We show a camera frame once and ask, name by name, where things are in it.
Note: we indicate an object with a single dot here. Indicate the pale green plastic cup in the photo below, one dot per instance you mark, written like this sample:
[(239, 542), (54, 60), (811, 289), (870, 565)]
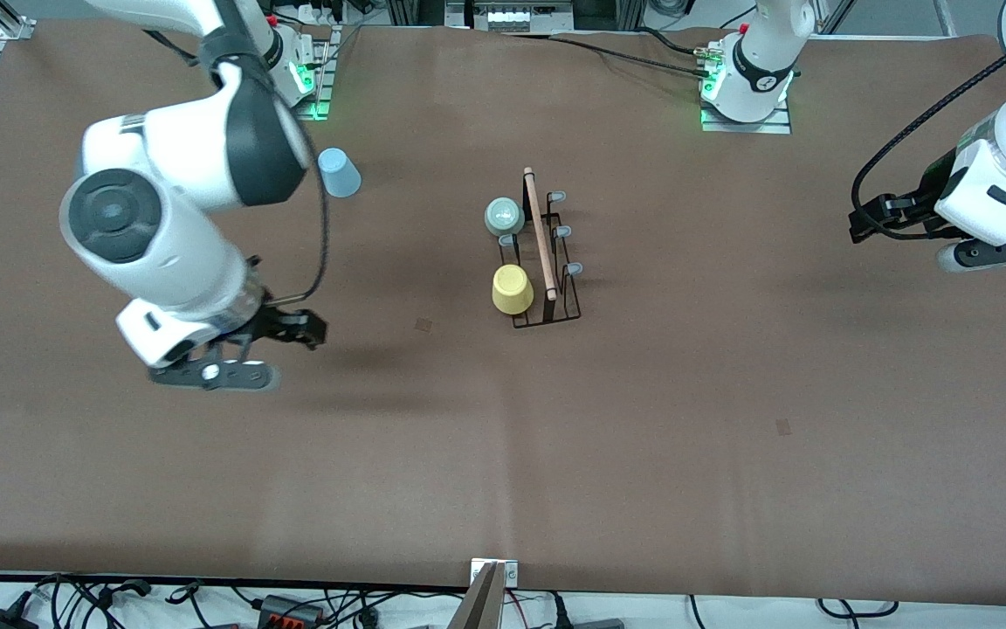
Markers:
[(504, 216)]

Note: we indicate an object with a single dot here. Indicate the large table cover sheet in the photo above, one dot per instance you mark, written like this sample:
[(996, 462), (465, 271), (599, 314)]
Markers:
[(555, 437)]

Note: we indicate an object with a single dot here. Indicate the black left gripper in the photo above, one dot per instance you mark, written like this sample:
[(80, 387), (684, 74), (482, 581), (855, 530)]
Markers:
[(907, 212)]

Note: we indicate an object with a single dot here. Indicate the black orange connector block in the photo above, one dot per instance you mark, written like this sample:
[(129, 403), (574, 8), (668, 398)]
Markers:
[(289, 610)]

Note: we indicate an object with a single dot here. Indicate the grey electronics box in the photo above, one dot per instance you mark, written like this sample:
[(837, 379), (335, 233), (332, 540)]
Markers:
[(520, 16)]

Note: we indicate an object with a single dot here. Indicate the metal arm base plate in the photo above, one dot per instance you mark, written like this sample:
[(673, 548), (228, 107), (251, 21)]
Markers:
[(747, 127), (321, 87)]

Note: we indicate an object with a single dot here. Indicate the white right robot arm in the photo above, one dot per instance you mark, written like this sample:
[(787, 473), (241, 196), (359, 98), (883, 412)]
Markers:
[(171, 166)]

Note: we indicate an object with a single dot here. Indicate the black power adapter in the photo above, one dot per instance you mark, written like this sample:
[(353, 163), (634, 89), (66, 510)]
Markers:
[(1, 620)]

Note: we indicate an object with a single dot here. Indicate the yellow plastic cup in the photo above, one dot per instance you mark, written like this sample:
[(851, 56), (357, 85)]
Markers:
[(513, 290)]

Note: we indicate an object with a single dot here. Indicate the white power strip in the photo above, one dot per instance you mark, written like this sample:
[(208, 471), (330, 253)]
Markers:
[(321, 12)]

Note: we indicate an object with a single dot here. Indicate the light blue plastic cup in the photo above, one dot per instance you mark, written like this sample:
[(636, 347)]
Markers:
[(341, 173)]

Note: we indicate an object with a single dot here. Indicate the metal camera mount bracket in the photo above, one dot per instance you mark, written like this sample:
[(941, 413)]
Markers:
[(485, 603)]

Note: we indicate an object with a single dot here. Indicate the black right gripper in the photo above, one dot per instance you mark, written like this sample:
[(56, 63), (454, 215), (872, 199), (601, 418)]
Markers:
[(277, 324)]

